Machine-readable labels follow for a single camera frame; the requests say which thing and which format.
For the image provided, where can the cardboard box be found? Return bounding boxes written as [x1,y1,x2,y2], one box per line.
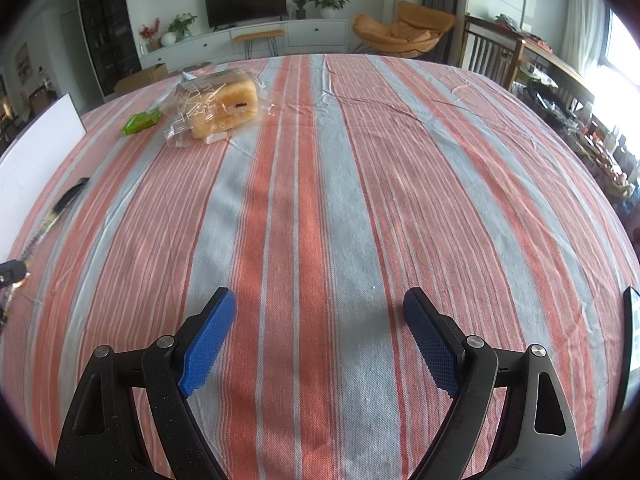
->
[114,62,168,96]

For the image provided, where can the black smartphone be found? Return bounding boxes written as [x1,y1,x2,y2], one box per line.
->
[612,286,640,418]

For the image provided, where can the dark display cabinet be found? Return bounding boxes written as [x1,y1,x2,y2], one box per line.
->
[76,0,142,98]

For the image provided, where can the clutter of bottles and packets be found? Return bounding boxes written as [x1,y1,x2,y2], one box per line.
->
[510,60,640,221]

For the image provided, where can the small green snack packet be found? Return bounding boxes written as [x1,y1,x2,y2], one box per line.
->
[121,107,165,136]

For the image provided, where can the black flat television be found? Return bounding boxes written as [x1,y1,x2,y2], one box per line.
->
[204,0,288,30]

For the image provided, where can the red grey striped tablecloth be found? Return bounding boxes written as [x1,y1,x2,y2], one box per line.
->
[0,52,633,480]

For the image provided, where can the wooden stool with metal legs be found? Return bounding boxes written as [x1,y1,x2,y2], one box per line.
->
[232,30,286,58]

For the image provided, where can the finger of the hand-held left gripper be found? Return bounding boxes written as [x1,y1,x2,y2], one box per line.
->
[0,259,28,286]

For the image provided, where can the white television cabinet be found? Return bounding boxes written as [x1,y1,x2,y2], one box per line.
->
[142,18,348,73]

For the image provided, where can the white board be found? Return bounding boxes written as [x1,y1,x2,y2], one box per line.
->
[0,92,88,261]

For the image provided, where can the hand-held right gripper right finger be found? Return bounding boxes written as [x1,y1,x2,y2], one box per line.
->
[402,286,583,480]

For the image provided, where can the large potted plant white pot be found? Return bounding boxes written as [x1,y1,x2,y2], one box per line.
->
[307,0,353,20]

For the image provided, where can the framed wall picture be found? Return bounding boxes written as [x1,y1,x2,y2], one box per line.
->
[15,42,33,83]

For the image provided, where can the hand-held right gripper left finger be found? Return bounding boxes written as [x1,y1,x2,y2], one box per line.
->
[55,286,237,480]

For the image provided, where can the clear bag of yellow bread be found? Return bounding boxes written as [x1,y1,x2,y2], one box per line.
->
[164,70,276,148]

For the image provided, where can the orange lounge chair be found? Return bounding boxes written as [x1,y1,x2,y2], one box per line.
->
[352,1,457,58]

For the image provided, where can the green plant in white vase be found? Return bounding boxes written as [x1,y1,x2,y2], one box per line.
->
[160,12,198,46]

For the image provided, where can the red flowers in vase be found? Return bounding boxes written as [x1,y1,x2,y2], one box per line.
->
[139,19,162,52]

